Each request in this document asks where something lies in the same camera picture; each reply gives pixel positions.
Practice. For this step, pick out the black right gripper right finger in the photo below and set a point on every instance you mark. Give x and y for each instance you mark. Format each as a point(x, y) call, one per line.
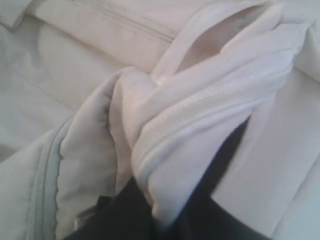
point(202, 218)

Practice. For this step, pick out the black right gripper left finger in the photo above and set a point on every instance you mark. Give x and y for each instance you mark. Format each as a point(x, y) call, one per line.
point(127, 216)

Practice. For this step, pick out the beige duffel bag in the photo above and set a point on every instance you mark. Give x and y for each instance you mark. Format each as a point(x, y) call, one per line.
point(94, 93)

